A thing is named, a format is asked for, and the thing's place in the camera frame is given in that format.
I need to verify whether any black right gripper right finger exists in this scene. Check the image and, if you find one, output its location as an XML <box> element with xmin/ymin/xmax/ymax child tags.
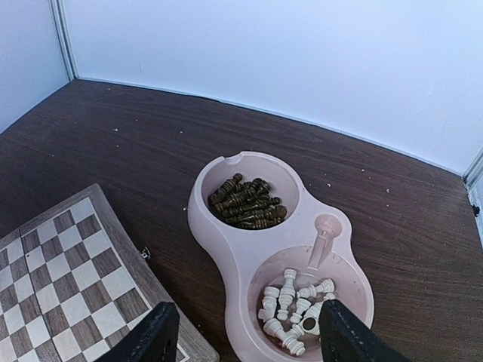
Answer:
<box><xmin>318</xmin><ymin>299</ymin><xmax>408</xmax><ymax>362</ymax></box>

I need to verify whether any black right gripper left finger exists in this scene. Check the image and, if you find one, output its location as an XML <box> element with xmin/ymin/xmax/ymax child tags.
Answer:
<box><xmin>97</xmin><ymin>302</ymin><xmax>180</xmax><ymax>362</ymax></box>

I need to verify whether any pink double bowl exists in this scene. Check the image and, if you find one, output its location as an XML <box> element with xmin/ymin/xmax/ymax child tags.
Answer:
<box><xmin>188</xmin><ymin>151</ymin><xmax>374</xmax><ymax>361</ymax></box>

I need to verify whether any white chess pieces pile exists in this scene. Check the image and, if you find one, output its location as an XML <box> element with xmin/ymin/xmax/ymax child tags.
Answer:
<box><xmin>257</xmin><ymin>268</ymin><xmax>336</xmax><ymax>357</ymax></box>

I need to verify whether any wooden chess board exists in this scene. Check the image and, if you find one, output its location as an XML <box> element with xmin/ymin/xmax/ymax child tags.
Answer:
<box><xmin>0</xmin><ymin>183</ymin><xmax>220</xmax><ymax>362</ymax></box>

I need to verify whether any dark chess pieces pile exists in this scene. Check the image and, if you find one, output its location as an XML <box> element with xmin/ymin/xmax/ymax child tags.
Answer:
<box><xmin>207</xmin><ymin>173</ymin><xmax>288</xmax><ymax>231</ymax></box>

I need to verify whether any right aluminium frame post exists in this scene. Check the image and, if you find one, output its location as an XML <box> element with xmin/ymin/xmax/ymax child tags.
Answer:
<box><xmin>462</xmin><ymin>149</ymin><xmax>483</xmax><ymax>189</ymax></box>

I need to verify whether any aluminium frame post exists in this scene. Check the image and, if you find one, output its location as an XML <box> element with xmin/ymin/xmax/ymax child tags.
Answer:
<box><xmin>462</xmin><ymin>149</ymin><xmax>483</xmax><ymax>189</ymax></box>
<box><xmin>50</xmin><ymin>0</ymin><xmax>78</xmax><ymax>81</ymax></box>

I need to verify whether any left aluminium frame post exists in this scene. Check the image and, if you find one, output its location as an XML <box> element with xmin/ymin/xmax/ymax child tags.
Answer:
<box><xmin>50</xmin><ymin>0</ymin><xmax>78</xmax><ymax>81</ymax></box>

